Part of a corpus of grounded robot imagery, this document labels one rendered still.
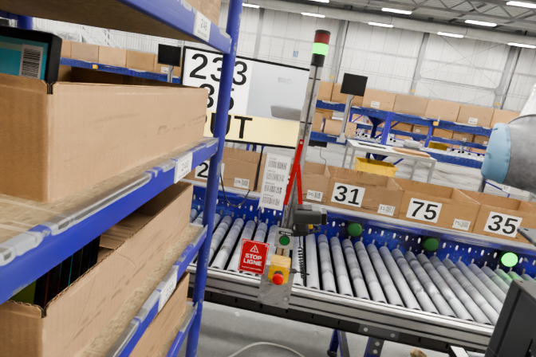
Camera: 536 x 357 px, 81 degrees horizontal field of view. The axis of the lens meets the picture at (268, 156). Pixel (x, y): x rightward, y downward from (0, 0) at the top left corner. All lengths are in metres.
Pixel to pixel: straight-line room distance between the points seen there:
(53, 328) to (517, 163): 0.91
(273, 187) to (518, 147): 0.68
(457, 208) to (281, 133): 1.11
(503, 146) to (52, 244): 0.89
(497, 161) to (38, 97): 0.90
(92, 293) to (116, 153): 0.16
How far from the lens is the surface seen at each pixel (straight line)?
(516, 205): 2.43
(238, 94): 1.13
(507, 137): 0.95
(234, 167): 1.74
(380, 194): 1.79
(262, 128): 1.15
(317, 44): 1.07
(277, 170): 1.09
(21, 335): 0.40
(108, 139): 0.37
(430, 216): 1.90
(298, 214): 1.07
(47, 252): 0.27
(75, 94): 0.32
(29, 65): 0.39
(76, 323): 0.43
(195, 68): 1.12
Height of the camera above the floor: 1.46
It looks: 12 degrees down
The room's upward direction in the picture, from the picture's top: 9 degrees clockwise
